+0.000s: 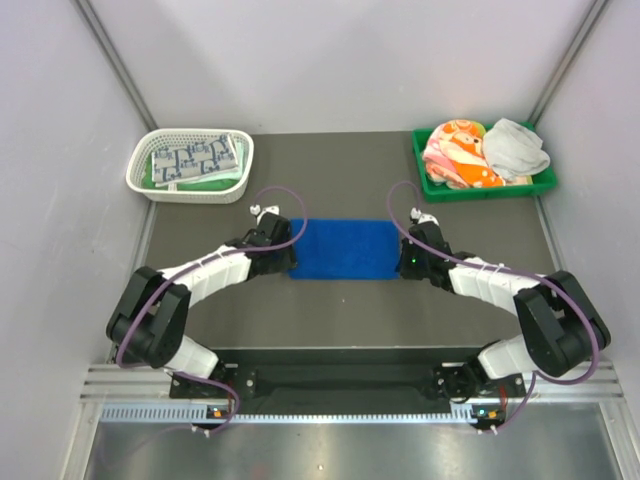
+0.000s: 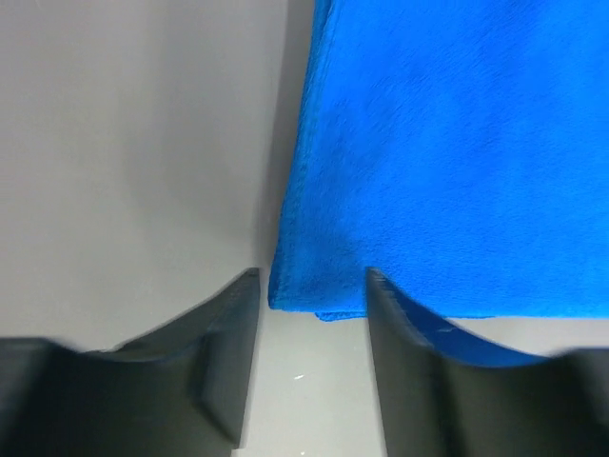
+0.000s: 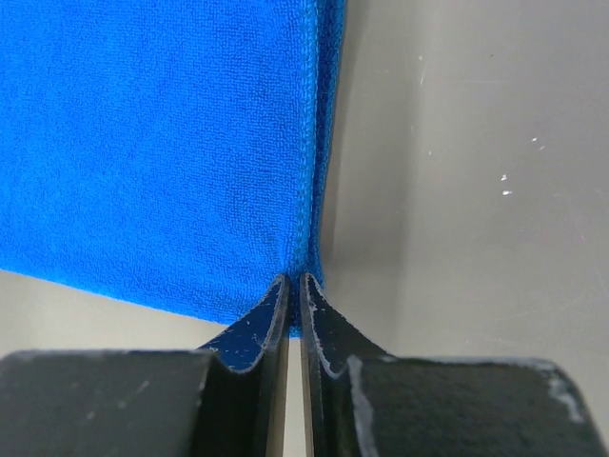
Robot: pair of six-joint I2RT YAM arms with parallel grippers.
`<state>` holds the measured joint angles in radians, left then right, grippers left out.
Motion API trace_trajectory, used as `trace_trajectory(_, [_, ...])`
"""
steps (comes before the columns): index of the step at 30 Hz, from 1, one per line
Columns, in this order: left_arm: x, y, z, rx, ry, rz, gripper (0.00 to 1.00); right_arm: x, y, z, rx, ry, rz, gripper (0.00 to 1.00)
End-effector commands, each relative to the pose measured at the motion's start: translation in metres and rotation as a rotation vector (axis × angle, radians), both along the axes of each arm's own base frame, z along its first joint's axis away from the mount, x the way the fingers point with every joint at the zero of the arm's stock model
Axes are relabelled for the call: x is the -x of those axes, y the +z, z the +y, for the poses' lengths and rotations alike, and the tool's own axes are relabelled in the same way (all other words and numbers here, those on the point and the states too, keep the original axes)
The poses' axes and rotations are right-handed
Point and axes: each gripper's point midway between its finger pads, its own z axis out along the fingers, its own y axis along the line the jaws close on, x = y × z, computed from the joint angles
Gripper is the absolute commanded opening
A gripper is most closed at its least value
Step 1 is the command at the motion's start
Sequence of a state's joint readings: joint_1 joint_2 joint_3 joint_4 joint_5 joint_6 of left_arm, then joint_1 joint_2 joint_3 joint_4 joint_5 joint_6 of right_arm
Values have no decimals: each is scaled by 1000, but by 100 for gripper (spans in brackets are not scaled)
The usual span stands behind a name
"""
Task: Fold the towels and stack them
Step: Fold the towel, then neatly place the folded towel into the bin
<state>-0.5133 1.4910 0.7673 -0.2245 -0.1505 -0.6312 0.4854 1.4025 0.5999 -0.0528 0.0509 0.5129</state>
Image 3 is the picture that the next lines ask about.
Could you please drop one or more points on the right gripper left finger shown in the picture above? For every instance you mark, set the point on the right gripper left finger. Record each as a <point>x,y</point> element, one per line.
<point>225,398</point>

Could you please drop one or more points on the blue towel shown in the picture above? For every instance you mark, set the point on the blue towel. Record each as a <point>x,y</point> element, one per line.
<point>171,154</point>

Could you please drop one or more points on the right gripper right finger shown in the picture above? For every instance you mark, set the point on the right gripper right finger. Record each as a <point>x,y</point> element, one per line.
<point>360,400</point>

